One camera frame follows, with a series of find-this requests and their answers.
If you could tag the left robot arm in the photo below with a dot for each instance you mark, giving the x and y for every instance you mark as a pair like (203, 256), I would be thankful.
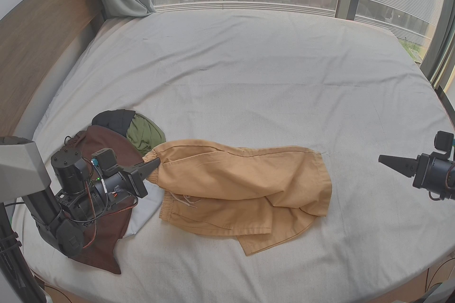
(21, 166)

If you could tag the green garment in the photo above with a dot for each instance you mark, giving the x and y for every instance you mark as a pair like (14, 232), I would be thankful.
(145, 133)

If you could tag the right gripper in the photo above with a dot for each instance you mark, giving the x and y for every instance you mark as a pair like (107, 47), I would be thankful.
(435, 173)

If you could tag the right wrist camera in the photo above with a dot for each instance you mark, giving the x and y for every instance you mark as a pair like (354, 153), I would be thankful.
(444, 141)

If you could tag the bed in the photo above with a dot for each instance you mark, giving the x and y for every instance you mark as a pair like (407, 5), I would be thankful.
(284, 81)

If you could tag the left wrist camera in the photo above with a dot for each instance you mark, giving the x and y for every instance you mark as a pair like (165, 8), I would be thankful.
(105, 159)

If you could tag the pale blue garment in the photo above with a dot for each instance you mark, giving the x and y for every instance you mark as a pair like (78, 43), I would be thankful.
(145, 212)

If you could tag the tan shorts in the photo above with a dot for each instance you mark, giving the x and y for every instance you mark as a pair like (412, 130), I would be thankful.
(241, 181)

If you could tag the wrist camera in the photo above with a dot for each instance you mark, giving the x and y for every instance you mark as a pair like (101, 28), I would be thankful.
(105, 159)
(444, 141)

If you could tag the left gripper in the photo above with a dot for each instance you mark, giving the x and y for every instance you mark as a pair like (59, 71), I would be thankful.
(124, 186)

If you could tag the black garment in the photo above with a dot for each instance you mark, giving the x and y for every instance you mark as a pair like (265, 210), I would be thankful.
(110, 120)

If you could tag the brown shorts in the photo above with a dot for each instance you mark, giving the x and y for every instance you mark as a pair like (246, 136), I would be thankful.
(106, 145)

